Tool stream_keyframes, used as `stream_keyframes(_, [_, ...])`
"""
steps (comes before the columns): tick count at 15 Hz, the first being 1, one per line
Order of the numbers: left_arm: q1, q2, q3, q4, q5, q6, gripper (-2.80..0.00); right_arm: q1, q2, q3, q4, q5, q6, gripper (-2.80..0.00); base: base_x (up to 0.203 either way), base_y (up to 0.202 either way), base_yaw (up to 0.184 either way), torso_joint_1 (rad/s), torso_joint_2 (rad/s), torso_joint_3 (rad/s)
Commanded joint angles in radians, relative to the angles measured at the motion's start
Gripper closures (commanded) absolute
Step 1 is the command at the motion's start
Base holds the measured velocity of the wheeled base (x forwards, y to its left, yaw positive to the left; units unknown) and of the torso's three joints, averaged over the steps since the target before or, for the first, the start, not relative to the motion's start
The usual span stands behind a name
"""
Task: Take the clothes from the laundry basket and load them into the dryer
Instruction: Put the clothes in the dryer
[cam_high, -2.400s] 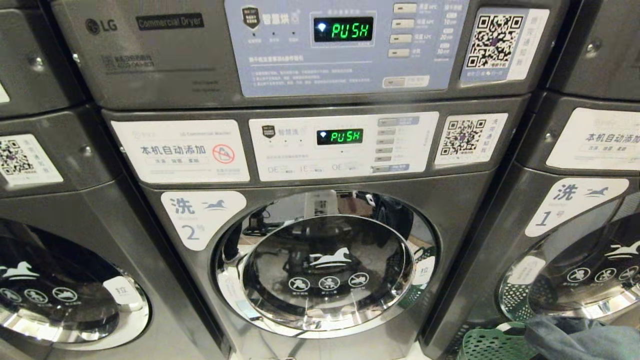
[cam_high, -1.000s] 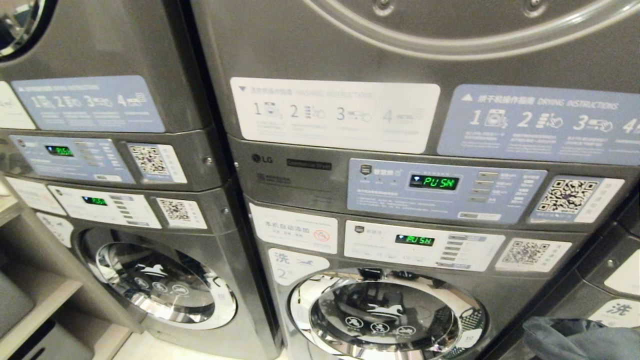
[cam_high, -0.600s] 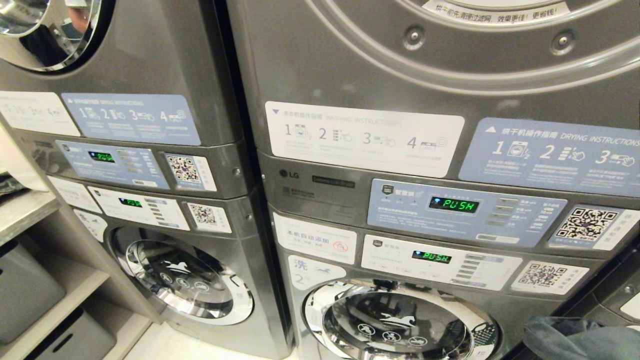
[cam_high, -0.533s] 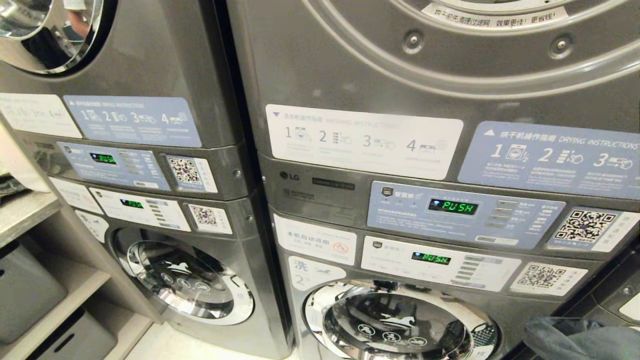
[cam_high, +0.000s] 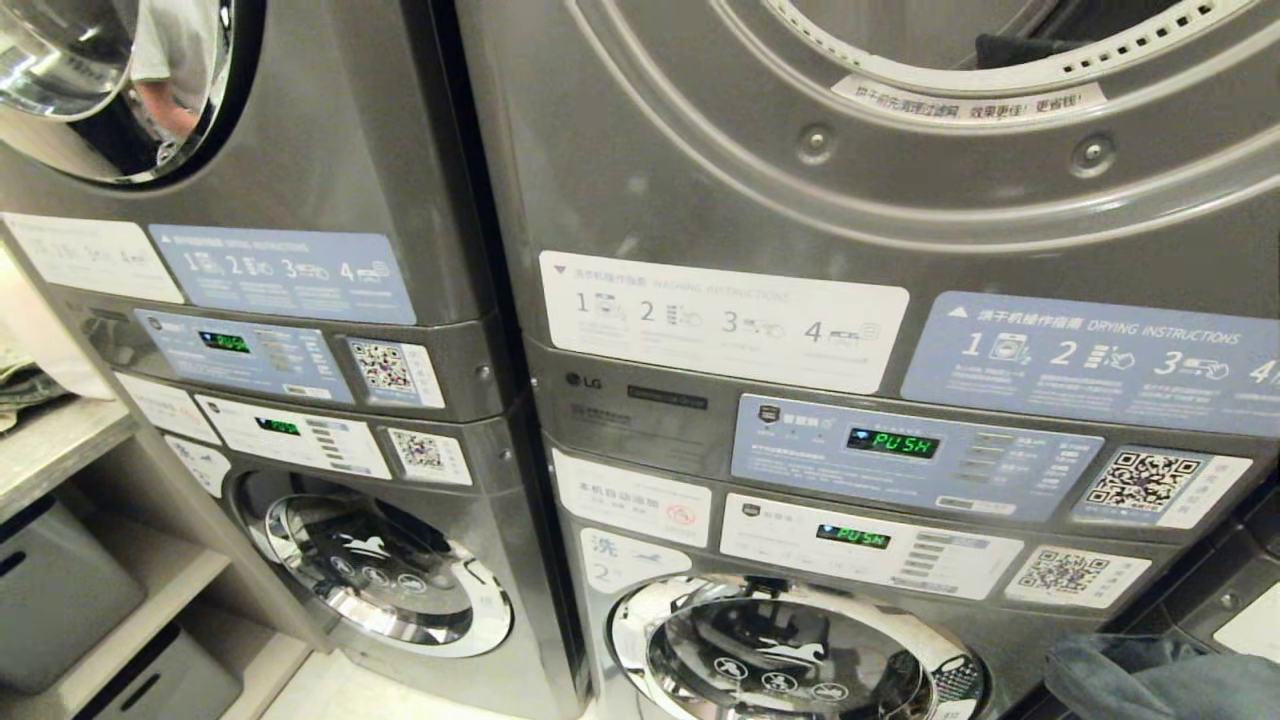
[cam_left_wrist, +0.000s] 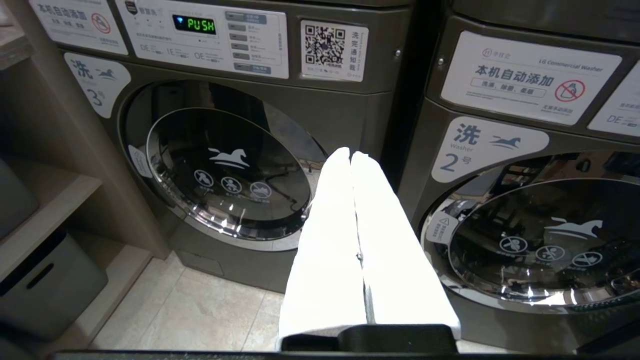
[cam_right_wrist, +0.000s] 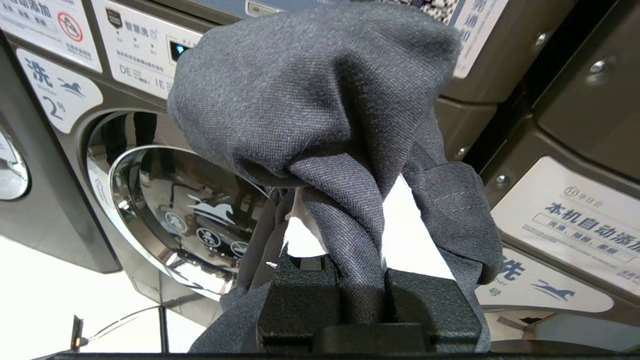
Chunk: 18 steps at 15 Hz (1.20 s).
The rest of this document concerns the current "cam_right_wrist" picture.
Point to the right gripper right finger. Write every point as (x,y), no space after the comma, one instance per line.
(430,305)

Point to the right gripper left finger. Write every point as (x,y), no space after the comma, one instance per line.
(300,305)

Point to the dark grey garment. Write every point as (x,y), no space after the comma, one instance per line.
(310,95)

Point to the dark grey front-loading laundry machine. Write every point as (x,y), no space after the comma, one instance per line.
(585,110)
(125,270)
(45,225)

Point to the white printed label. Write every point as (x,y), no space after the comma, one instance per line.
(477,35)
(575,220)
(60,92)
(140,55)
(45,25)
(545,292)

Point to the round chrome-rimmed glass machine door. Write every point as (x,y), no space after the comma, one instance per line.
(190,215)
(10,170)

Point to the small black sensor with light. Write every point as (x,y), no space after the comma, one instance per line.
(76,332)

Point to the black upright post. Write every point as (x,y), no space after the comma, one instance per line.
(163,330)

